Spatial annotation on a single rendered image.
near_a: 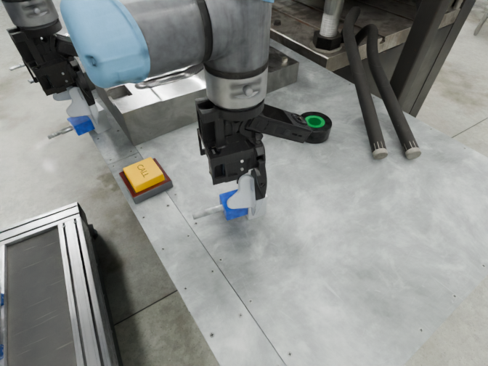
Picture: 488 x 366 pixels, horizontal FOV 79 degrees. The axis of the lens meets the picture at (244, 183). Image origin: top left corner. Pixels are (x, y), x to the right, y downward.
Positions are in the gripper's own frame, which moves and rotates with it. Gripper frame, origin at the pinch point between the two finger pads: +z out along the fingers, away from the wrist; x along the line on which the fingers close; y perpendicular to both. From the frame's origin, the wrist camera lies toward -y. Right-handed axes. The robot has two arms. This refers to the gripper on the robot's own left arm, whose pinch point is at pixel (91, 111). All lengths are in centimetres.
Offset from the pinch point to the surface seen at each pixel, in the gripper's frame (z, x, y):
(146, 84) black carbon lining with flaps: -3.7, 4.5, -13.1
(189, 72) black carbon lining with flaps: -3.3, 6.2, -24.2
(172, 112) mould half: -0.4, 13.8, -13.5
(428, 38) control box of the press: -2, 36, -94
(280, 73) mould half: 0.0, 18.2, -45.7
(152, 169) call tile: 1.0, 25.6, -0.8
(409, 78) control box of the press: 12, 36, -94
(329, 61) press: 7, 15, -75
